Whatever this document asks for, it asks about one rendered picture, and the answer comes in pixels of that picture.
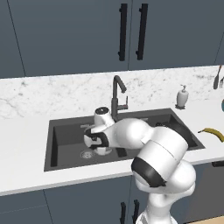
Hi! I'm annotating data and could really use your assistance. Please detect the black wall cupboard handle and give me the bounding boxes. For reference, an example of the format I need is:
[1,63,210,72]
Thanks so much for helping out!
[135,3,149,61]
[117,3,129,62]

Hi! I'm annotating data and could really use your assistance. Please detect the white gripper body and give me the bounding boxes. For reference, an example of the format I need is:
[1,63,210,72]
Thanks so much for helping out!
[92,146,114,157]

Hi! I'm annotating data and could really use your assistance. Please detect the grey wall cupboard door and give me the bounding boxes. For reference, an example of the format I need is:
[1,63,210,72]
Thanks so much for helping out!
[6,0,134,78]
[0,0,26,80]
[128,0,224,72]

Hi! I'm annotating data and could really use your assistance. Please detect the metal sink drain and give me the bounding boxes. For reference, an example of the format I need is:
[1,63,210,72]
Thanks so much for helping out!
[80,149,95,160]

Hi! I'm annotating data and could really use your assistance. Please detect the black dishwasher handle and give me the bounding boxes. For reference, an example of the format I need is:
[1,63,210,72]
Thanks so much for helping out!
[211,160,224,168]

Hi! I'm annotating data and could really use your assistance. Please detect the yellow banana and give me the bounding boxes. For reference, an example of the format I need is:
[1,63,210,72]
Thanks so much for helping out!
[197,127,224,144]

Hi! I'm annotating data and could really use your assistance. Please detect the grey base cupboard door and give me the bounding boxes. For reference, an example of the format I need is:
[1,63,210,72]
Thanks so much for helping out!
[0,189,48,224]
[43,175,133,224]
[127,174,152,224]

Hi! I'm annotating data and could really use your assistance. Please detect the dark hanging kitchen tool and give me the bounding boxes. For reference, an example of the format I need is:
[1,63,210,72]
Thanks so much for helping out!
[213,64,223,90]

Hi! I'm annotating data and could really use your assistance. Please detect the dark grey sink basin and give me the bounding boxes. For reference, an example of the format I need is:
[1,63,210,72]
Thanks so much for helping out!
[43,108,207,172]

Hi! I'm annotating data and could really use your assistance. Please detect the white soap dispenser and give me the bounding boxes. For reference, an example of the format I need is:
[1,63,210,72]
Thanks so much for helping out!
[175,84,190,110]

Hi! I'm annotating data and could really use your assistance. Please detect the black base cupboard handle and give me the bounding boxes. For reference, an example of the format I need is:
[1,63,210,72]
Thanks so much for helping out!
[132,199,140,224]
[119,201,127,224]

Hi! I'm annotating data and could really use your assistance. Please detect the grey dishwasher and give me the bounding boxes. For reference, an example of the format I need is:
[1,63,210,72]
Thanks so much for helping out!
[174,161,224,224]

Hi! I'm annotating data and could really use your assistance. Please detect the black sink faucet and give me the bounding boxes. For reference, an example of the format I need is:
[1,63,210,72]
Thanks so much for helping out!
[110,74,130,123]

